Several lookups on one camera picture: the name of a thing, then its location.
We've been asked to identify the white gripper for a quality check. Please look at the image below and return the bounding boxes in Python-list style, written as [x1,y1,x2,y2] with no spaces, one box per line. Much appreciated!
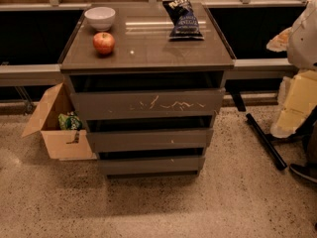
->
[266,28,317,138]

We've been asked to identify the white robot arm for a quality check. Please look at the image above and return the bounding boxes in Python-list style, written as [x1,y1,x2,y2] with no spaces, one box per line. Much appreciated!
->
[266,0,317,138]

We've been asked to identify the grey bottom drawer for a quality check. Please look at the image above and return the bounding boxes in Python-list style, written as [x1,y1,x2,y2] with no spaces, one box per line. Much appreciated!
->
[98,156,205,176]

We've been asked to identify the black shoe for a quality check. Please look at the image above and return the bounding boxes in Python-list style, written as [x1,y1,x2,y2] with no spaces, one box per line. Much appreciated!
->
[289,164,317,183]

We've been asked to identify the grey window ledge rail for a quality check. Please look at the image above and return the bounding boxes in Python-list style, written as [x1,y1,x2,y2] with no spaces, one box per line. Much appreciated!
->
[0,59,297,86]

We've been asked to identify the black metal bar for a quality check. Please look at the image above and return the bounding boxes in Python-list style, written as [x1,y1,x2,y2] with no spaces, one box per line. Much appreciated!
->
[246,113,287,171]

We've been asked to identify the dark blue chip bag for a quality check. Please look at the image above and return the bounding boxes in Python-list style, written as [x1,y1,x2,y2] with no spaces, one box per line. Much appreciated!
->
[162,0,204,41]

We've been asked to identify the white ceramic bowl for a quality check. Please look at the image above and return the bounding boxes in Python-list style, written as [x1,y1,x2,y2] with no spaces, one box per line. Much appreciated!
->
[84,7,116,32]

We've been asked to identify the grey top drawer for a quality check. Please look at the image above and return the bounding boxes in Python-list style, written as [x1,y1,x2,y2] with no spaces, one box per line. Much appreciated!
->
[70,88,225,120]

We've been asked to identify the green snack bag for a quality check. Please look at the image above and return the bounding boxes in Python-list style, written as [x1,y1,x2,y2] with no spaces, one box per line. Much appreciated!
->
[58,112,82,130]

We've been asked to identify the grey drawer cabinet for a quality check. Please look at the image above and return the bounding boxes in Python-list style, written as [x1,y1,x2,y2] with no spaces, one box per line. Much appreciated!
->
[57,1,237,179]

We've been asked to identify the grey middle drawer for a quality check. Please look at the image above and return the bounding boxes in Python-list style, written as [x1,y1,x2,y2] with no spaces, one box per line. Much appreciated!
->
[87,129,213,153]

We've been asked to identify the grey drawer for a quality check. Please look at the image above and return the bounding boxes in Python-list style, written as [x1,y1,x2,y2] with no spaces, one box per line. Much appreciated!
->
[87,129,213,153]
[98,156,205,176]
[70,88,225,120]

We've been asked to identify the cardboard box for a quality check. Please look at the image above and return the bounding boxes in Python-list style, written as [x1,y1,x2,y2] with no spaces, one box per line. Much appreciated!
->
[22,83,96,161]

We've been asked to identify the red apple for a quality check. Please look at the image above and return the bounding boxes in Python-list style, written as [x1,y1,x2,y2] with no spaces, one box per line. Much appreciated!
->
[93,32,115,55]

